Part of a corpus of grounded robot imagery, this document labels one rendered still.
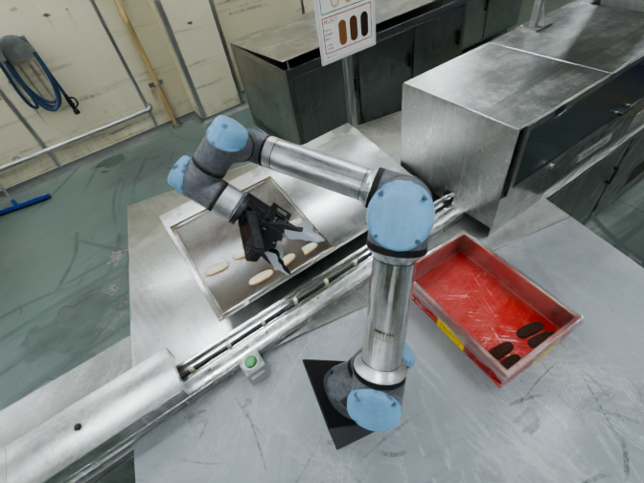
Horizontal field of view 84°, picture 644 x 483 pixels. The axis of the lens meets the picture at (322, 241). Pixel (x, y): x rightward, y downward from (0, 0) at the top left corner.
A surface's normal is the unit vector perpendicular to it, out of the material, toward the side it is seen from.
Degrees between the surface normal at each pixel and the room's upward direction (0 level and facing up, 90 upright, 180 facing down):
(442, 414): 0
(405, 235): 51
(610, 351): 0
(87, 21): 90
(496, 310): 0
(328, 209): 10
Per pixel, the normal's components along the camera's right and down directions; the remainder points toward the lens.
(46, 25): 0.56, 0.55
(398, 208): -0.26, 0.15
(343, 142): -0.04, -0.57
